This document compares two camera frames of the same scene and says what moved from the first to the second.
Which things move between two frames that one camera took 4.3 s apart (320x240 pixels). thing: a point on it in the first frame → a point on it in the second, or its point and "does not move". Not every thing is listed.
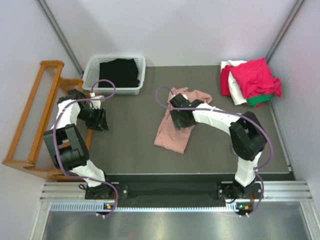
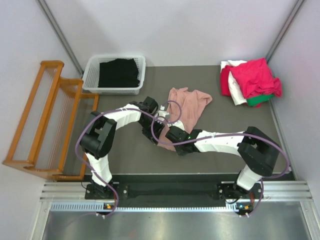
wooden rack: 29,147 does not move
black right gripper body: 179,121 → 180,151
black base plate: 173,194 does not move
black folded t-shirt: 123,72 does not move
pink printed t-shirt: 168,137 does not move
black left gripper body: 97,119 → 149,132
